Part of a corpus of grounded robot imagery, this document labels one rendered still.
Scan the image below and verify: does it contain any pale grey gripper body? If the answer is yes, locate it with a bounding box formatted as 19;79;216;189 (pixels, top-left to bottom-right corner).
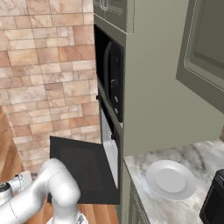
10;171;34;193

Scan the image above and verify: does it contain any dark curved microwave handle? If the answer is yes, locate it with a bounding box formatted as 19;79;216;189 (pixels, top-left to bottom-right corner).
102;40;114;98

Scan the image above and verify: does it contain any white plate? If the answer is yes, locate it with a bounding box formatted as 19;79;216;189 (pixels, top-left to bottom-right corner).
145;159;198;201

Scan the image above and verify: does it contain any black countertop appliance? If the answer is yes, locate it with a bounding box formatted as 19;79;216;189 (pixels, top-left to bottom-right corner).
199;168;224;224

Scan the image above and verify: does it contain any grey-green tall cabinet housing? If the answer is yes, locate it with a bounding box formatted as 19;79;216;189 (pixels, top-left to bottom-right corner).
93;0;224;224

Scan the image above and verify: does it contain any grey-green base cabinet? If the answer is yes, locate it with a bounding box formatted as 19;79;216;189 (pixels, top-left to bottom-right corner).
121;159;152;224

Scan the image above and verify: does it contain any grey-green wall cabinet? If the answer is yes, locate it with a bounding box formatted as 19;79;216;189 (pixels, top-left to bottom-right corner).
175;0;224;114

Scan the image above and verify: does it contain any grey-green cabinet door with handle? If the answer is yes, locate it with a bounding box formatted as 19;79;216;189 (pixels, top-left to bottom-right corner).
93;0;136;33

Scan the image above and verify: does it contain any black oven door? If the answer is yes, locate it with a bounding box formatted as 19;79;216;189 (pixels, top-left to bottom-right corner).
47;135;122;206

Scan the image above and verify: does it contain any black built-in microwave oven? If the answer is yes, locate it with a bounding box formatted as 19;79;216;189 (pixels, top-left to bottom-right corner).
94;24;126;123

